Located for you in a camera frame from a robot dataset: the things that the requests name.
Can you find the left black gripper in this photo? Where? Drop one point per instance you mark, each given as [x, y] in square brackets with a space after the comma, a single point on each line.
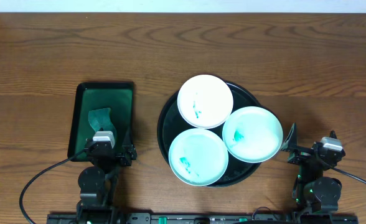
[117, 155]

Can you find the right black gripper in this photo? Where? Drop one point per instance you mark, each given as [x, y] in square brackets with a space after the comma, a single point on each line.
[290, 144]

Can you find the green scrubbing sponge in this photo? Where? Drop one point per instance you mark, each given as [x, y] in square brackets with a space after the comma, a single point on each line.
[100, 120]

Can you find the light green plate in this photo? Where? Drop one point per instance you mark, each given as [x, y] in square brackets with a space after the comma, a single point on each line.
[252, 134]
[198, 157]

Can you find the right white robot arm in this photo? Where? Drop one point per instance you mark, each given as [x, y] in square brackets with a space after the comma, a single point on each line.
[316, 196]

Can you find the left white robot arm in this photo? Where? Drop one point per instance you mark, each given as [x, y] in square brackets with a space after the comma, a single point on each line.
[98, 182]

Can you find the rectangular dark green tray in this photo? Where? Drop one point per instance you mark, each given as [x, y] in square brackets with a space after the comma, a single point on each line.
[118, 96]

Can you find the round black tray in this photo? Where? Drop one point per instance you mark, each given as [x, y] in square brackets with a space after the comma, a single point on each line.
[171, 123]

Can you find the white plate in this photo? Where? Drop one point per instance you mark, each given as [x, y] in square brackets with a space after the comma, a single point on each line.
[205, 101]

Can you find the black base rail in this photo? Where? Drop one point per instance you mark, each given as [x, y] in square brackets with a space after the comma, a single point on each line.
[147, 218]

